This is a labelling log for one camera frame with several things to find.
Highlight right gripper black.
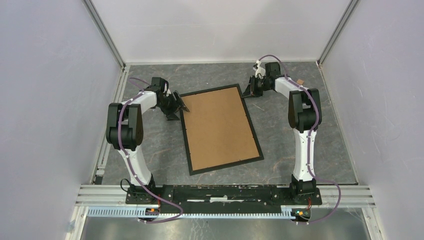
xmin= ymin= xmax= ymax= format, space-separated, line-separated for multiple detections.
xmin=242 ymin=75 xmax=271 ymax=99

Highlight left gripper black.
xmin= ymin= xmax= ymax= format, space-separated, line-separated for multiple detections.
xmin=157 ymin=91 xmax=190 ymax=122

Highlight brown backing board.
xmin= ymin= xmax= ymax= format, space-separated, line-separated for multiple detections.
xmin=182 ymin=86 xmax=261 ymax=172

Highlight black picture frame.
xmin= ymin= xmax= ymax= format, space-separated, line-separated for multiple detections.
xmin=179 ymin=83 xmax=265 ymax=176

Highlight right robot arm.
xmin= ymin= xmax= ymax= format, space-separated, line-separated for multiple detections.
xmin=241 ymin=60 xmax=322 ymax=204

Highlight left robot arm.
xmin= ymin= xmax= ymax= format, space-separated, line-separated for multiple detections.
xmin=105 ymin=77 xmax=189 ymax=204

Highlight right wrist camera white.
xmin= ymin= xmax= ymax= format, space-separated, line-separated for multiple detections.
xmin=252 ymin=60 xmax=266 ymax=79

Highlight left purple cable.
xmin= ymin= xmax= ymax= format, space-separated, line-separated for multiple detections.
xmin=117 ymin=77 xmax=184 ymax=225

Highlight purple cable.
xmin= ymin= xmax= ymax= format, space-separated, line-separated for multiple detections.
xmin=256 ymin=54 xmax=342 ymax=225
xmin=117 ymin=77 xmax=184 ymax=225

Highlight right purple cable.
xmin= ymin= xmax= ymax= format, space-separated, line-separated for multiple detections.
xmin=256 ymin=54 xmax=342 ymax=225

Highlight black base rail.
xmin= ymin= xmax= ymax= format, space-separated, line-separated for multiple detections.
xmin=125 ymin=185 xmax=323 ymax=214

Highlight aluminium frame rails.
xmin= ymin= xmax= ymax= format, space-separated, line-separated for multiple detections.
xmin=65 ymin=0 xmax=385 ymax=240

